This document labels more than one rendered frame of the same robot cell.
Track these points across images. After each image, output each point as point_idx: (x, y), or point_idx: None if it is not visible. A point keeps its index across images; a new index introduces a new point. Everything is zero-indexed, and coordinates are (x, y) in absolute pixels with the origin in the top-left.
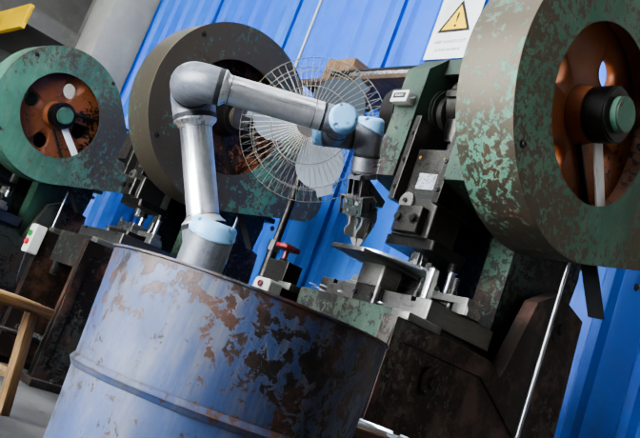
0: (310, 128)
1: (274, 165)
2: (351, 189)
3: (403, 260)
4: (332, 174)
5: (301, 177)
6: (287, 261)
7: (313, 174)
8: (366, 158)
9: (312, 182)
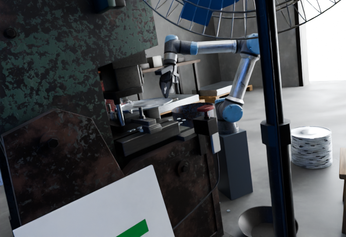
0: (196, 53)
1: None
2: (174, 71)
3: (143, 99)
4: None
5: None
6: (204, 117)
7: None
8: (169, 53)
9: None
